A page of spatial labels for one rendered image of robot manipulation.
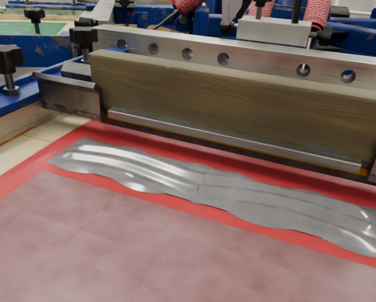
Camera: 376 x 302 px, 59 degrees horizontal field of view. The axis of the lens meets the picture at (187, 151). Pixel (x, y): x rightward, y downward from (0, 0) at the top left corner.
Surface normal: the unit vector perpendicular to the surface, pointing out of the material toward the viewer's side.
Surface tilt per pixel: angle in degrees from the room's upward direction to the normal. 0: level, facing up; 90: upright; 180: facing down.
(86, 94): 90
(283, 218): 37
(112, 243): 0
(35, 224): 0
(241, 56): 90
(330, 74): 90
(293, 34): 90
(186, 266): 0
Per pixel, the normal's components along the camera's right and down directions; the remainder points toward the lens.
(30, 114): 0.93, 0.22
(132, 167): -0.21, -0.51
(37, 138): 0.04, -0.87
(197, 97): -0.37, 0.44
